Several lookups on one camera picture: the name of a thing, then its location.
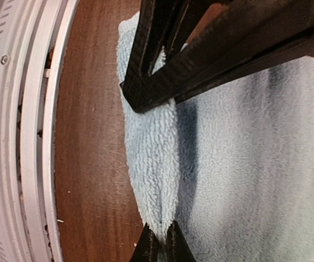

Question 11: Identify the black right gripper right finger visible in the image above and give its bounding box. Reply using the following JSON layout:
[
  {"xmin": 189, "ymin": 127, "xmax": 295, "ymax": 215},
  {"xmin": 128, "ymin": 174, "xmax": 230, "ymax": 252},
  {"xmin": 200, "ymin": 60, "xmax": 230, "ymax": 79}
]
[{"xmin": 166, "ymin": 221, "xmax": 196, "ymax": 262}]

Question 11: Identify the aluminium front rail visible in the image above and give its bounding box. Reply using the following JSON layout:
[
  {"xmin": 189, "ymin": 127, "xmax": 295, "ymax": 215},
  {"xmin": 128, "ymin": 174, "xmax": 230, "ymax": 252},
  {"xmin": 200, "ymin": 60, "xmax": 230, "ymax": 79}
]
[{"xmin": 0, "ymin": 1, "xmax": 78, "ymax": 261}]

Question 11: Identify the light blue towel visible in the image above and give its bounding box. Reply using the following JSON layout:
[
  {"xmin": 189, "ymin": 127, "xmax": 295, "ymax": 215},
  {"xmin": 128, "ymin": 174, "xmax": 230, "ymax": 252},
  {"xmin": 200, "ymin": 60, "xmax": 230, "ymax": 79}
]
[{"xmin": 117, "ymin": 12, "xmax": 314, "ymax": 262}]

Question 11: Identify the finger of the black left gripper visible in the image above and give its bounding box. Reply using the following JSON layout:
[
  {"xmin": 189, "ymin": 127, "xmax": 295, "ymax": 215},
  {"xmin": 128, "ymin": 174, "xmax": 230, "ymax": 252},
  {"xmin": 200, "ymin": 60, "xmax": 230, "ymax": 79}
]
[
  {"xmin": 120, "ymin": 1, "xmax": 231, "ymax": 113},
  {"xmin": 151, "ymin": 1, "xmax": 314, "ymax": 104}
]

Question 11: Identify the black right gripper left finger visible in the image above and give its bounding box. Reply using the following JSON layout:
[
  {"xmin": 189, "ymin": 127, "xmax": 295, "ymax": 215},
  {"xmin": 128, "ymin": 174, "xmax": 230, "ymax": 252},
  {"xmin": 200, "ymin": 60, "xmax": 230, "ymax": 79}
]
[{"xmin": 130, "ymin": 223, "xmax": 159, "ymax": 262}]

